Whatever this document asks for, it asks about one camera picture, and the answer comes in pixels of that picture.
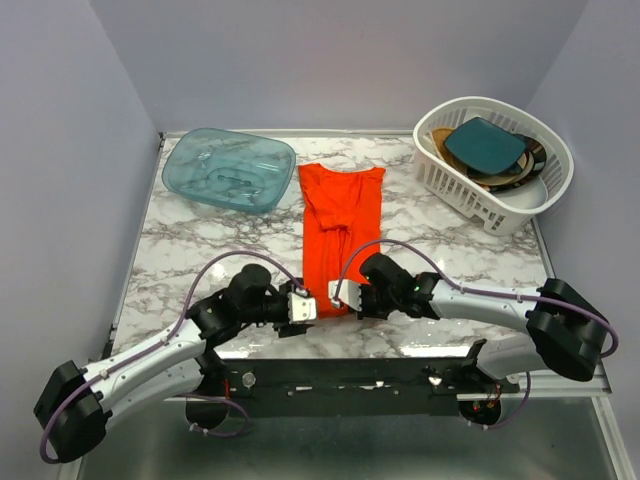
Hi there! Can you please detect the orange t shirt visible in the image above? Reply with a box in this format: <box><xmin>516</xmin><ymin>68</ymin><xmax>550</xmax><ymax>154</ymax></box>
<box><xmin>298</xmin><ymin>163</ymin><xmax>386</xmax><ymax>319</ymax></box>

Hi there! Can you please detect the clear blue plastic tub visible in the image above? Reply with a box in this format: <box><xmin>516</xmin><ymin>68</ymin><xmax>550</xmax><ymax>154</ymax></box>
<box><xmin>162</xmin><ymin>128</ymin><xmax>296</xmax><ymax>214</ymax></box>

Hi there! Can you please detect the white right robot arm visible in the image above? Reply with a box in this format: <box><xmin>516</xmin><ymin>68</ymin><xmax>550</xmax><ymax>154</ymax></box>
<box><xmin>357</xmin><ymin>253</ymin><xmax>609</xmax><ymax>392</ymax></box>

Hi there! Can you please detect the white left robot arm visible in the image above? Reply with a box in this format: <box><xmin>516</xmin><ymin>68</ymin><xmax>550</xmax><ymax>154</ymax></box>
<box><xmin>34</xmin><ymin>264</ymin><xmax>318</xmax><ymax>464</ymax></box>

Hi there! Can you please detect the white plastic laundry basket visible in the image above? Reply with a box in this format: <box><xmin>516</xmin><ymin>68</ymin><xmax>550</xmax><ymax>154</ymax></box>
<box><xmin>413</xmin><ymin>96</ymin><xmax>574</xmax><ymax>236</ymax></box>

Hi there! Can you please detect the tan wooden plate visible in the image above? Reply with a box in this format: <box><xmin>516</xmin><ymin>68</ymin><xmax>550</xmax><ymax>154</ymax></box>
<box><xmin>430</xmin><ymin>127</ymin><xmax>454</xmax><ymax>158</ymax></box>

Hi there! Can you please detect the teal square plate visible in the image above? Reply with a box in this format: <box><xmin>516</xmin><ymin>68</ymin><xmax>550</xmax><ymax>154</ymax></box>
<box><xmin>445</xmin><ymin>117</ymin><xmax>525</xmax><ymax>175</ymax></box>

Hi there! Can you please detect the dark round plate stack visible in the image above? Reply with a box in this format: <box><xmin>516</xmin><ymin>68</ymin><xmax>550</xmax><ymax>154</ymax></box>
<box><xmin>446</xmin><ymin>134</ymin><xmax>547</xmax><ymax>193</ymax></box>

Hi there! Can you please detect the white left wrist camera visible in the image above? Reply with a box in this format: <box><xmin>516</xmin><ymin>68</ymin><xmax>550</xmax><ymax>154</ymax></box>
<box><xmin>288</xmin><ymin>292</ymin><xmax>318</xmax><ymax>324</ymax></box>

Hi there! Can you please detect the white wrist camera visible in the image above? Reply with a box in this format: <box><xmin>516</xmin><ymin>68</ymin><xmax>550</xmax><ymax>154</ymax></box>
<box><xmin>328</xmin><ymin>280</ymin><xmax>362</xmax><ymax>312</ymax></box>
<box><xmin>288</xmin><ymin>292</ymin><xmax>318</xmax><ymax>324</ymax></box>

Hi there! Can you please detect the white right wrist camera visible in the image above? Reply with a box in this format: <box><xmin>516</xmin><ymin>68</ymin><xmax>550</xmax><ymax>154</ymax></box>
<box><xmin>328</xmin><ymin>280</ymin><xmax>362</xmax><ymax>312</ymax></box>

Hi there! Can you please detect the aluminium extrusion rail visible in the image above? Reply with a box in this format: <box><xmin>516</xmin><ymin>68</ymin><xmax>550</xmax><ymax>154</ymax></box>
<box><xmin>530</xmin><ymin>364</ymin><xmax>612</xmax><ymax>398</ymax></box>

